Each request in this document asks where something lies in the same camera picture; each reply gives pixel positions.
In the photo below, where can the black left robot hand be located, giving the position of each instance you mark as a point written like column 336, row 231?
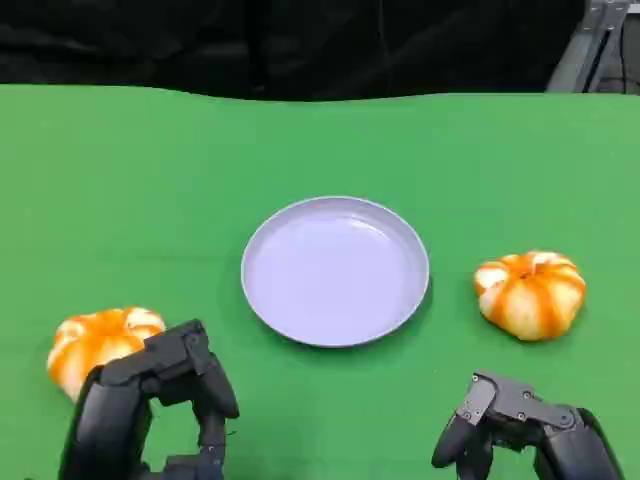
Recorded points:
column 115, row 415

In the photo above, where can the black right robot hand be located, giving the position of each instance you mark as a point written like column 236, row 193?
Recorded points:
column 560, row 430

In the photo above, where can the orange and white bread roll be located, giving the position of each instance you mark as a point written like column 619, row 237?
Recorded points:
column 530, row 297
column 95, row 340

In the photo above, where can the green table cloth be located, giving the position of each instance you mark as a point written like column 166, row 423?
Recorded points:
column 150, row 200

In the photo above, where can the lilac plate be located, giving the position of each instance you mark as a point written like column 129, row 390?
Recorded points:
column 335, row 272

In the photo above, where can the black backdrop curtain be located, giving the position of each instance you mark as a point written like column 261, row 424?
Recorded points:
column 250, row 45

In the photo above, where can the grey metal frame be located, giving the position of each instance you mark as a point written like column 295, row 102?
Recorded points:
column 575, row 55

